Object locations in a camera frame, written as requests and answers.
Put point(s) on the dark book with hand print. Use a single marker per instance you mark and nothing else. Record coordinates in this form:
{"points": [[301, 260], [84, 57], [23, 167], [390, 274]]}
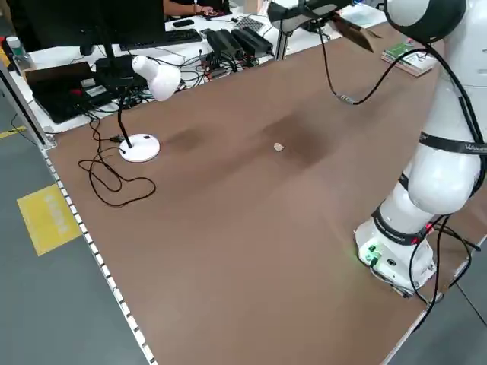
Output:
{"points": [[352, 32]]}

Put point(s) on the green cover book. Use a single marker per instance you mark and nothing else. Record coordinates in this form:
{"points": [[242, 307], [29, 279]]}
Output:
{"points": [[403, 51]]}

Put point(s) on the small beige crumpled scrap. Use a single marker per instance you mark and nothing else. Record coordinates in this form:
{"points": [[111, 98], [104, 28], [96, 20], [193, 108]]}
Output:
{"points": [[278, 147]]}

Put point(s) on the cream paperback book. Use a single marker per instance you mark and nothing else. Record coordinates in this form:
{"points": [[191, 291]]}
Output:
{"points": [[397, 65]]}

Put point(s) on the yellow floor sticker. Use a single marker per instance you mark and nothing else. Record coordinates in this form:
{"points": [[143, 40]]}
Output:
{"points": [[47, 220]]}

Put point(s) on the black phone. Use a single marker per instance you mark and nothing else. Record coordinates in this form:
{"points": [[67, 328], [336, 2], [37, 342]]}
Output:
{"points": [[183, 23]]}

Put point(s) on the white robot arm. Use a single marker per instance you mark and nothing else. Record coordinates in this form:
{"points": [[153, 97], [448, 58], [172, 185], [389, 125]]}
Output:
{"points": [[441, 178]]}

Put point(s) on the black keyboard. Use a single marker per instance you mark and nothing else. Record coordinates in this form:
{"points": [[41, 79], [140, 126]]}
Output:
{"points": [[179, 37]]}

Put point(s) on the light wooden box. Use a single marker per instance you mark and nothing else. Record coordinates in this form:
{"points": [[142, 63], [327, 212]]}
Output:
{"points": [[253, 5]]}

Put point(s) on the grey perforated plate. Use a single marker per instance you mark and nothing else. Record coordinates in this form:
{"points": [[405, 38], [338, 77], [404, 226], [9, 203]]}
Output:
{"points": [[249, 23]]}

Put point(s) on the light blue pad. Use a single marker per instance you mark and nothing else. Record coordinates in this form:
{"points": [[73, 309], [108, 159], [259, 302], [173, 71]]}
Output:
{"points": [[361, 15]]}

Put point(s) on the clear bottle with white cap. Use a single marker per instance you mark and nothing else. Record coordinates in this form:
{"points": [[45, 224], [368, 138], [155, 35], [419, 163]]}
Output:
{"points": [[17, 53]]}

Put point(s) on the slanted aluminium frame post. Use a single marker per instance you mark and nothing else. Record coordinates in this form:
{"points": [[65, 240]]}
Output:
{"points": [[21, 106]]}

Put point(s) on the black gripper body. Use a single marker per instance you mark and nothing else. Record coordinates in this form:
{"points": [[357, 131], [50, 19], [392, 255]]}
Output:
{"points": [[319, 9]]}

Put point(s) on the black flat device with labels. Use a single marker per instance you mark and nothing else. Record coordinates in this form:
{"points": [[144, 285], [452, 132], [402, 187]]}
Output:
{"points": [[57, 95]]}

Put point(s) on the person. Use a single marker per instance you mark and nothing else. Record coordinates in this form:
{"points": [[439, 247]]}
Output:
{"points": [[179, 7]]}

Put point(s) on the black computer monitor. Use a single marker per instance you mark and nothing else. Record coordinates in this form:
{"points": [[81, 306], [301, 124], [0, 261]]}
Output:
{"points": [[95, 19]]}

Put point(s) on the black finned power supply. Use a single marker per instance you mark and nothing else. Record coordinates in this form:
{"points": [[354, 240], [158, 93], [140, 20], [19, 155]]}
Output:
{"points": [[224, 42], [253, 38]]}

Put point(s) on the white desk lamp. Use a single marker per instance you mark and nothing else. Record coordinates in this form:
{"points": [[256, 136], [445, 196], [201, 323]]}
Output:
{"points": [[156, 78]]}

